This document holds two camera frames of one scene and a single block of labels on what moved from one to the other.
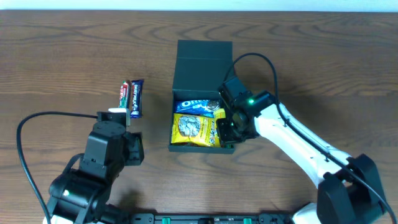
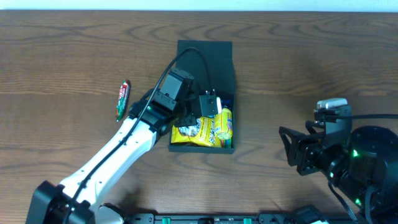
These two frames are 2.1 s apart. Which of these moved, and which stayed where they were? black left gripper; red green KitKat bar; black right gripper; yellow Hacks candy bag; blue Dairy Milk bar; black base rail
Moved: black left gripper; blue Dairy Milk bar; black right gripper
Stayed: yellow Hacks candy bag; red green KitKat bar; black base rail
